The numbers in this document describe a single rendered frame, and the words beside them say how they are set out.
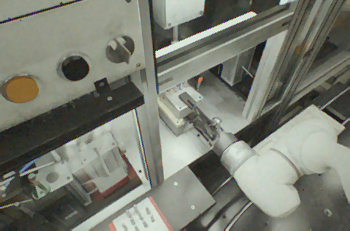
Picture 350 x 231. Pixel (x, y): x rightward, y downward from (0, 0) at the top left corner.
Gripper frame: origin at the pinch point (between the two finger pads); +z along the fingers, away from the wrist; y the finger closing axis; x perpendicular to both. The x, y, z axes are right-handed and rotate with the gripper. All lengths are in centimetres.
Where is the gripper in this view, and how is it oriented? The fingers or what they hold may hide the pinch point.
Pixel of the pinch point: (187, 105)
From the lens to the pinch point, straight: 79.0
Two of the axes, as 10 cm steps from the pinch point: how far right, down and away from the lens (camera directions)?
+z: -5.8, -6.3, 5.1
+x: -8.1, 4.4, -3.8
